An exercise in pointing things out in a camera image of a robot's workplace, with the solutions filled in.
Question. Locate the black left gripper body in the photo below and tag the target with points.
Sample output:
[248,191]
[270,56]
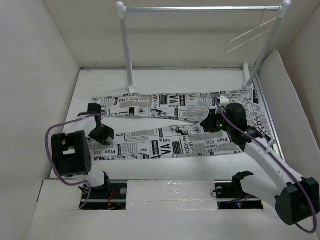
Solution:
[101,133]

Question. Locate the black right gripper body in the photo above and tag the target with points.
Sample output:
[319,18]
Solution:
[216,122]

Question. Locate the newspaper print trousers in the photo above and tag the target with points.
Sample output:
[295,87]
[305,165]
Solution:
[175,141]

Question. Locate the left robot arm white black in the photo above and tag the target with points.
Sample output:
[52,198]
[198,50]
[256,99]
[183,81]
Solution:
[70,153]

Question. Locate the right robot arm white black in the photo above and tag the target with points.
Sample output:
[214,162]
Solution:
[293,196]

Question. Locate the white clothes rack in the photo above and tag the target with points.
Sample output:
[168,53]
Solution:
[174,36]

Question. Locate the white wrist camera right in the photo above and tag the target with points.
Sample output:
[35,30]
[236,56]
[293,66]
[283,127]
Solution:
[222,100]

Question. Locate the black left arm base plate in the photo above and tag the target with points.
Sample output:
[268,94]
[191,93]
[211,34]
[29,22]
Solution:
[112,199]

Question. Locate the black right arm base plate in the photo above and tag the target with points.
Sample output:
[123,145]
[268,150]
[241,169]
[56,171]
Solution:
[228,198]

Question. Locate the beige wire clothes hanger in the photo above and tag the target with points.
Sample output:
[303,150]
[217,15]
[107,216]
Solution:
[262,28]

